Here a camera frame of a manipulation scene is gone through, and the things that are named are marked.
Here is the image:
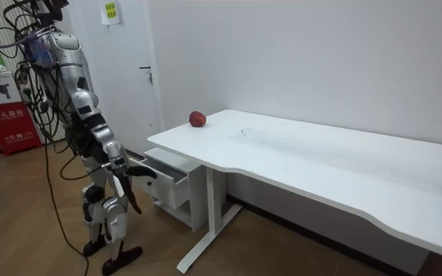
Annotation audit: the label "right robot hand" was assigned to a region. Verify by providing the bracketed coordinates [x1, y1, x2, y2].
[111, 164, 159, 215]

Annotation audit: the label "red strawberry soft toy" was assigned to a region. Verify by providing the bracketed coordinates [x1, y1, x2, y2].
[188, 110, 208, 128]

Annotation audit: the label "robot legs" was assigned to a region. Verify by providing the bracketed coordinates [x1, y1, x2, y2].
[78, 153, 144, 276]

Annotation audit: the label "white cabinet drawer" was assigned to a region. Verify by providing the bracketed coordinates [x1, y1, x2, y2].
[128, 155, 190, 210]

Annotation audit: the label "white bedside cabinet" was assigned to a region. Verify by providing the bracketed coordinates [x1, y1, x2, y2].
[143, 146, 228, 232]

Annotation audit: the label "white door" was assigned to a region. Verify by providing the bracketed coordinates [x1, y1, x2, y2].
[67, 0, 165, 154]

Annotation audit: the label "red fire equipment box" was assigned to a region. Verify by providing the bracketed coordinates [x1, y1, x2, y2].
[0, 101, 42, 157]

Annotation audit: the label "robot body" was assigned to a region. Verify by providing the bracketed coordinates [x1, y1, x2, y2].
[13, 0, 103, 162]

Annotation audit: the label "white paper notice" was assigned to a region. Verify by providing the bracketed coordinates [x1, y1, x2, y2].
[100, 0, 121, 26]

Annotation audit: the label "white desk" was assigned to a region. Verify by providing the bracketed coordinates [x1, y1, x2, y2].
[147, 109, 442, 275]

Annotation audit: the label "black floor cable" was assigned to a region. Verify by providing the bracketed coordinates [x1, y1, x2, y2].
[43, 137, 91, 276]

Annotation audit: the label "black door handle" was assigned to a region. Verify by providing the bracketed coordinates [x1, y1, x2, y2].
[139, 65, 154, 86]

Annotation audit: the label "cable bundle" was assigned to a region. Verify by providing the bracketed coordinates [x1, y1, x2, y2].
[0, 0, 59, 68]

